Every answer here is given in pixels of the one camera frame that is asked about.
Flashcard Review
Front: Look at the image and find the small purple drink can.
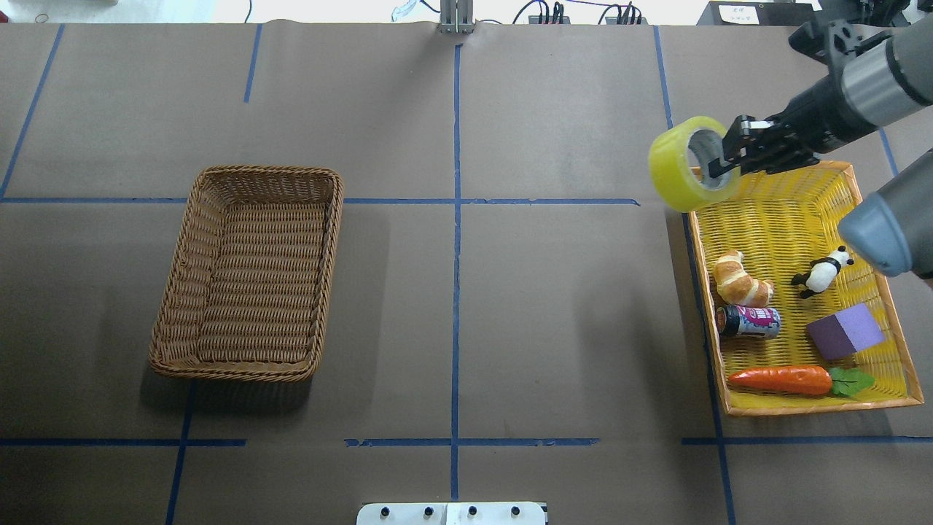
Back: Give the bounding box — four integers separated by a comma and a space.
714, 305, 782, 340

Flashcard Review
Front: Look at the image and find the yellow woven tray basket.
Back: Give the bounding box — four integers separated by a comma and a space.
685, 162, 924, 416

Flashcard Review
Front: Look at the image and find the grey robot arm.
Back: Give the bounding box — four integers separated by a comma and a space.
702, 19, 932, 282

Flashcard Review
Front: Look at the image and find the toy panda figure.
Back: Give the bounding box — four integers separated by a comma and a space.
790, 245, 854, 300

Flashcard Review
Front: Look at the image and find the orange toy carrot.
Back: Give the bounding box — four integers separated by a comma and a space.
727, 365, 875, 397

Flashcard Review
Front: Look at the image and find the toy croissant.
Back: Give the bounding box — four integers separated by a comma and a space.
713, 249, 774, 308

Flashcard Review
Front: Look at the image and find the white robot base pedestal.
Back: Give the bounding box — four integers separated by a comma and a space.
356, 501, 549, 524

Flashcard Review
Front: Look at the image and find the metal bracket on table edge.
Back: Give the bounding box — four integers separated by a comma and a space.
437, 0, 476, 34

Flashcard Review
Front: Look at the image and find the purple foam cube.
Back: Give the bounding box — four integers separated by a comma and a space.
805, 303, 886, 361

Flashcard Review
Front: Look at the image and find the brown wicker basket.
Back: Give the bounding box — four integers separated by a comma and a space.
149, 166, 344, 383

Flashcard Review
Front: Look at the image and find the yellow tape roll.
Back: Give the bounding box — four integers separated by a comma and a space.
649, 116, 741, 213

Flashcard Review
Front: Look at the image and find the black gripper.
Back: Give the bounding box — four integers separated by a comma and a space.
706, 77, 878, 179

